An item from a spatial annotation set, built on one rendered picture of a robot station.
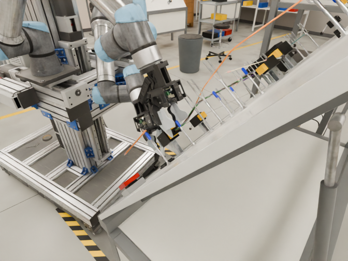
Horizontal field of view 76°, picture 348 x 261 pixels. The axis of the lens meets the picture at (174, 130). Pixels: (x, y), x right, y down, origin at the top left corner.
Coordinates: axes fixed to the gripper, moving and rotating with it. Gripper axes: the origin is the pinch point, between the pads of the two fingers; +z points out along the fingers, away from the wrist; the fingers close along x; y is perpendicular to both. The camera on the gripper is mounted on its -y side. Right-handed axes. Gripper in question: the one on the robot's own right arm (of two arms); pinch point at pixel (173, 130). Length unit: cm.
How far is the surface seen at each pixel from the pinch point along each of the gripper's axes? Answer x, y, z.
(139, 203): -11.6, -25.1, 25.9
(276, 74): 25.3, 22.1, -4.2
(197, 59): 278, -233, -9
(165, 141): -2.3, -3.3, 2.4
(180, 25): 398, -354, -96
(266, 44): 98, -14, -7
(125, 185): -21.2, 0.3, 4.9
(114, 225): -23.8, -24.6, 25.7
